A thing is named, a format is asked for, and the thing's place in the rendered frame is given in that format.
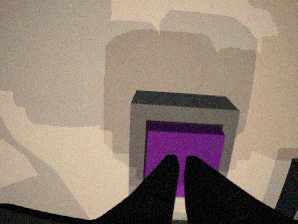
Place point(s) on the yellow button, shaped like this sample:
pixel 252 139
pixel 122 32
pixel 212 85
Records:
pixel 288 199

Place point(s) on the purple button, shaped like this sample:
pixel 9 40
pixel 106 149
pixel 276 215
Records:
pixel 182 124

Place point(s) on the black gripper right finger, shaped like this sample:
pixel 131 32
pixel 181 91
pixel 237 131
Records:
pixel 211 198

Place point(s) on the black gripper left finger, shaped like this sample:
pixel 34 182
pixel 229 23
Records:
pixel 151 203

